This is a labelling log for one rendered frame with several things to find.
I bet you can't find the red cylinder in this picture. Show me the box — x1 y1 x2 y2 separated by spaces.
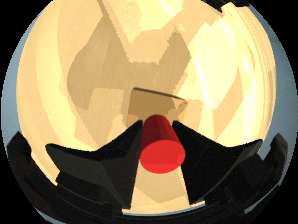
140 115 185 173

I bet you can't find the brown rectangular block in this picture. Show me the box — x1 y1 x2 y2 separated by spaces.
125 87 189 131

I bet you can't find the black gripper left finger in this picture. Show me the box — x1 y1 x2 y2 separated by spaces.
45 120 144 210

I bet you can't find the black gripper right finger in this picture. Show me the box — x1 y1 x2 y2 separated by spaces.
172 120 263 205

